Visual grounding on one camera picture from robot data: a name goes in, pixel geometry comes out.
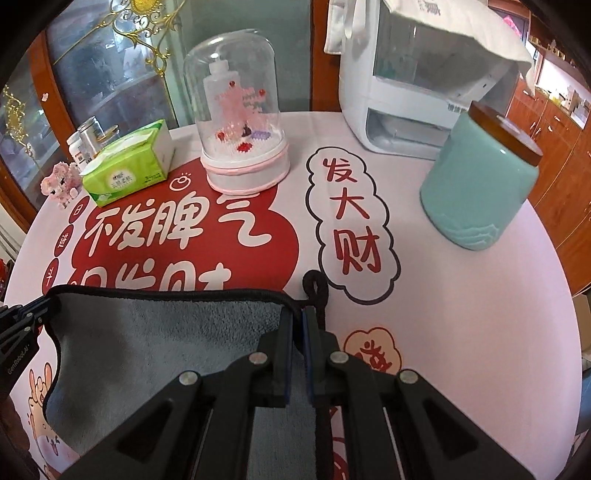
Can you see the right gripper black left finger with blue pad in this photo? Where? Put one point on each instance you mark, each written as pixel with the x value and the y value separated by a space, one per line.
pixel 171 392

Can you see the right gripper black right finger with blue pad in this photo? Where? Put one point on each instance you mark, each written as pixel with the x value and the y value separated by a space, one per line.
pixel 395 426

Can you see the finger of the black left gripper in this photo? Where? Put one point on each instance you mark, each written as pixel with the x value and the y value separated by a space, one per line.
pixel 20 319

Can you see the purple and grey towel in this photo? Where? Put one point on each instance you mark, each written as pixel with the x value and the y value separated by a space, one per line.
pixel 283 439

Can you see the pink cartoon printed tablecloth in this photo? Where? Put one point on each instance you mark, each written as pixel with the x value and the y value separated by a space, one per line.
pixel 494 330

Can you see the pink plush toy figurine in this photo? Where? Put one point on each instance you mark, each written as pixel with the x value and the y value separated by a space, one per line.
pixel 63 184

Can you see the white pill bottle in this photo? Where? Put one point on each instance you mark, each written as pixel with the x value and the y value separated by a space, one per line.
pixel 78 150

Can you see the green tissue pack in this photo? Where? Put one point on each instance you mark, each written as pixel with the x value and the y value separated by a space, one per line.
pixel 132 163

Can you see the glass jar metal lid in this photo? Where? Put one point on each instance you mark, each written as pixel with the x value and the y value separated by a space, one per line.
pixel 90 132

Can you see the small glass jar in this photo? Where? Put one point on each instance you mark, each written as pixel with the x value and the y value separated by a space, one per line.
pixel 109 136

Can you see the mint ceramic jar wooden lid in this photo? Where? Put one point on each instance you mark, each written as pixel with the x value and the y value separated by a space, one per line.
pixel 485 171

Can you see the wooden glass sliding door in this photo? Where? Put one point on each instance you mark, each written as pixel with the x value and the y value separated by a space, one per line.
pixel 121 63

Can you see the glass dome pink flower ornament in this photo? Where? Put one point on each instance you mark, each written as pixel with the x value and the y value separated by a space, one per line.
pixel 249 154

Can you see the white countertop appliance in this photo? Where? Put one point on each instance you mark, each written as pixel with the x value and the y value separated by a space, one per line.
pixel 404 82

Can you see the wooden cabinet with shelves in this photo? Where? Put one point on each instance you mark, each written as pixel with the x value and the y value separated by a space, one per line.
pixel 557 118

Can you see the white cloth appliance cover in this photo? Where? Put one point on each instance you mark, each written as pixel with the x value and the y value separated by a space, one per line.
pixel 443 23

